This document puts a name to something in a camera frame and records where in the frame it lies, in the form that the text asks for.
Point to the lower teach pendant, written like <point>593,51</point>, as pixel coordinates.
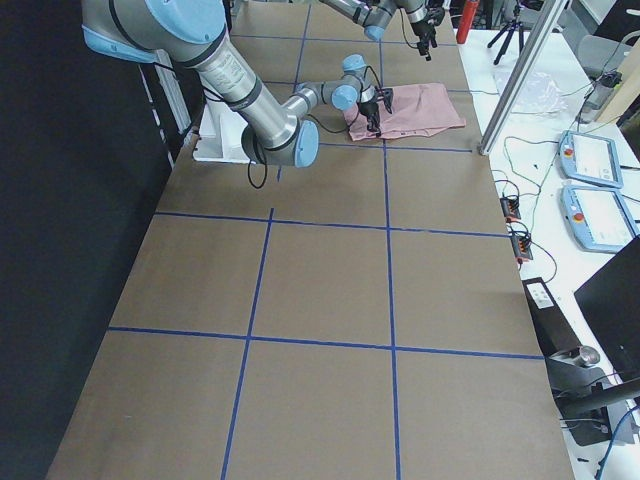
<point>599,218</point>

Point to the grey metal camera post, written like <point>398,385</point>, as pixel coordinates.
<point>529,51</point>

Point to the red cylinder bottle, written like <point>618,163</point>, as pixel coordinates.
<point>466,20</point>

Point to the upper teach pendant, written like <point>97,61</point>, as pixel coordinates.
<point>591,159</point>

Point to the teach pendant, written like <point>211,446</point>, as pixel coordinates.
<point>599,218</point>
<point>591,159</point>

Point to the upper orange black hub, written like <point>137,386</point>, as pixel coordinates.
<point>510,207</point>

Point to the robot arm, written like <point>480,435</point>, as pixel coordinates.
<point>195,35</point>
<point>375,16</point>

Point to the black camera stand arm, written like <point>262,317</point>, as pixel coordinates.
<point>590,402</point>

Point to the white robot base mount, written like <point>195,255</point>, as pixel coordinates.
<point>220,134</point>

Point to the orange black hub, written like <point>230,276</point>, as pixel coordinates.
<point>510,207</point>
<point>521,242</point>

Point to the black box with label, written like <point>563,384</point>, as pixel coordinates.
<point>553,331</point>

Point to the crumpled clear plastic bag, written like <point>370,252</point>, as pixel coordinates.
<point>540,95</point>

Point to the black tripod far table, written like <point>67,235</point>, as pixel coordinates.
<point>507,32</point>

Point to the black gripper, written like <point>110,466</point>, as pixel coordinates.
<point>419,23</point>
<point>370,108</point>

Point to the pink Snoopy t-shirt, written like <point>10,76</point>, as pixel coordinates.
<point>418,110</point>

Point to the lower orange black hub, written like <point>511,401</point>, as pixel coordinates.
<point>521,242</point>

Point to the black monitor corner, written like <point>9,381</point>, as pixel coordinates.
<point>609,302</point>

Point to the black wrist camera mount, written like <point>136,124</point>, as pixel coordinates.
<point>385,96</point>

